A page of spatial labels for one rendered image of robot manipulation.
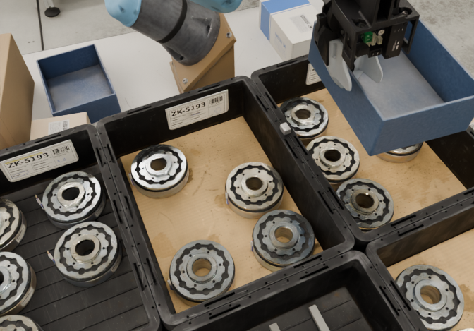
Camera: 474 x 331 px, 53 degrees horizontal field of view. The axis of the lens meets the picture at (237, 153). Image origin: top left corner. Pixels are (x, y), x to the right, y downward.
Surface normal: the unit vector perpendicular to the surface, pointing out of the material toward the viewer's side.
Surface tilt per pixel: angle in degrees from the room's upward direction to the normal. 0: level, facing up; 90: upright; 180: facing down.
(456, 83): 88
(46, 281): 0
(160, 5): 69
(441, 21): 0
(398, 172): 0
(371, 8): 94
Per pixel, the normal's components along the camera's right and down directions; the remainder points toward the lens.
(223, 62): 0.30, 0.75
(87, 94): -0.01, -0.61
